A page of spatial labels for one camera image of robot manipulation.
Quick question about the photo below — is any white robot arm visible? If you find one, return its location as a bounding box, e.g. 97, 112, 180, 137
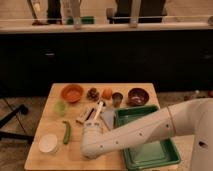
81, 98, 213, 171

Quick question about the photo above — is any orange fruit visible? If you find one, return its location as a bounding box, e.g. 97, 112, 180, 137
102, 88, 112, 100

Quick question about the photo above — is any green cucumber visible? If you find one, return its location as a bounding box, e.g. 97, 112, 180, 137
62, 121, 71, 144

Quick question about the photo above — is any black chair base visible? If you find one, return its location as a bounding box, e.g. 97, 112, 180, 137
0, 105, 34, 144

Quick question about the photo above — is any green plastic tray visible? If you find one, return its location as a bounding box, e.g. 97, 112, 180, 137
115, 105, 181, 171

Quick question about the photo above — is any dark counter cabinet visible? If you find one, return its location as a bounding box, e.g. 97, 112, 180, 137
0, 23, 213, 97

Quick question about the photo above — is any small metal cup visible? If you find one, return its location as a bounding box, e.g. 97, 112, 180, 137
112, 92, 123, 107

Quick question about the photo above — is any dark red bowl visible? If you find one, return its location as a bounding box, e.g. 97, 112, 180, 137
128, 88, 149, 106

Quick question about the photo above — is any grey triangular cloth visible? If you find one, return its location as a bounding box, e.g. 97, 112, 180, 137
100, 108, 115, 130

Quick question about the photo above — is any brown pine cone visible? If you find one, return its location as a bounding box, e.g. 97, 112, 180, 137
87, 87, 99, 101

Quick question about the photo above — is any white round container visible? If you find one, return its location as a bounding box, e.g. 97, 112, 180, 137
38, 134, 58, 154

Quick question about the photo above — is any light green cup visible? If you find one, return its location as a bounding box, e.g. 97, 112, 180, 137
54, 101, 66, 116

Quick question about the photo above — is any orange bowl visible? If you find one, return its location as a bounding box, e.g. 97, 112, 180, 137
61, 84, 83, 103

